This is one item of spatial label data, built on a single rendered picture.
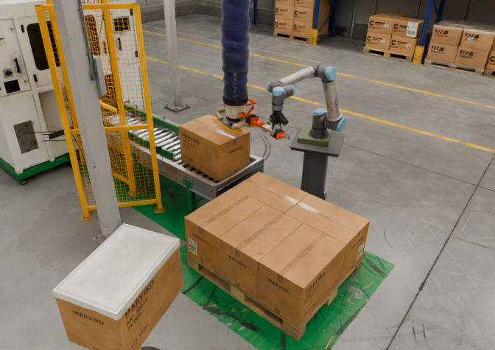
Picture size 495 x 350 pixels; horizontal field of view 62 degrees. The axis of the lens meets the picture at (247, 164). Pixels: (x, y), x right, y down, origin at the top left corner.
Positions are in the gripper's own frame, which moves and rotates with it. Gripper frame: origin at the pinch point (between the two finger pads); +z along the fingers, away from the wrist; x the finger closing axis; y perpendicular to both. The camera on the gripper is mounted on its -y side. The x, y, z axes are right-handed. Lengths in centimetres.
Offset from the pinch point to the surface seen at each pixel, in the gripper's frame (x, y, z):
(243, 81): 0, 49, -29
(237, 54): 6, 49, -53
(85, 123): 125, 93, -5
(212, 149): 25, 63, 36
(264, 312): 52, -58, 120
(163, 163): 53, 116, 67
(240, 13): 4, 48, -85
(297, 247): 22, -57, 68
